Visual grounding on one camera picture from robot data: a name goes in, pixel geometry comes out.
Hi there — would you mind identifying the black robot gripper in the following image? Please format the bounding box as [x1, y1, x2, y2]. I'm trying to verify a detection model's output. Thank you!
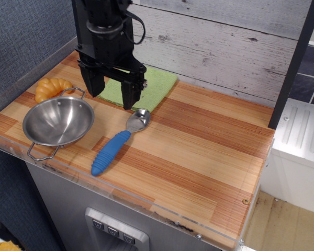
[76, 26, 147, 110]

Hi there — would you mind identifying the green cloth napkin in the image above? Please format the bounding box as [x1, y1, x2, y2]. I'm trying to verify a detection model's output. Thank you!
[97, 67, 178, 112]

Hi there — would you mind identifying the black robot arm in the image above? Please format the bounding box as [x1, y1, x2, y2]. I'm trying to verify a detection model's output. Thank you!
[72, 1, 147, 110]

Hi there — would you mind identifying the orange plastic croissant toy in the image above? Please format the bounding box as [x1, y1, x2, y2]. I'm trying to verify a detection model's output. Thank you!
[35, 78, 73, 103]

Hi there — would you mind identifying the clear acrylic table edge guard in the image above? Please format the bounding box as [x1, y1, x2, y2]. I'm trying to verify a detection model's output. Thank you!
[0, 133, 244, 250]

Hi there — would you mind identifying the grey toy fridge cabinet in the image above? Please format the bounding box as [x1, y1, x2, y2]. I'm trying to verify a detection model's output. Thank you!
[25, 161, 257, 251]

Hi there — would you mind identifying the silver dispenser button panel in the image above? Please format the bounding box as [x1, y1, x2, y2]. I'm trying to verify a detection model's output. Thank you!
[85, 207, 150, 250]

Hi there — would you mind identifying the yellow toy on floor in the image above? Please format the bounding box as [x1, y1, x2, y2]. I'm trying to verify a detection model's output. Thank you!
[0, 241, 21, 251]

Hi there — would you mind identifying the white toy sink unit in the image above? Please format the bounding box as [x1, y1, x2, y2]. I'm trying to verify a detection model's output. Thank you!
[260, 99, 314, 212]

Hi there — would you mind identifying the blue handled metal spoon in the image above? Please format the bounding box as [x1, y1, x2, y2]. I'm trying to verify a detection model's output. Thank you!
[91, 109, 150, 176]

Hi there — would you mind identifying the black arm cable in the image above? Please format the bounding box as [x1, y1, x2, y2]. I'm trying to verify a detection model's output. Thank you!
[120, 7, 146, 45]

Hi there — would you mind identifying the stainless steel bowl with handles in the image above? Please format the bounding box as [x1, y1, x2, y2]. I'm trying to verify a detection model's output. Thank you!
[23, 87, 95, 162]

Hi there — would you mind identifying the dark right frame post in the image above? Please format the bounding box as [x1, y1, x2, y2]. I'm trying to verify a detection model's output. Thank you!
[268, 0, 314, 130]

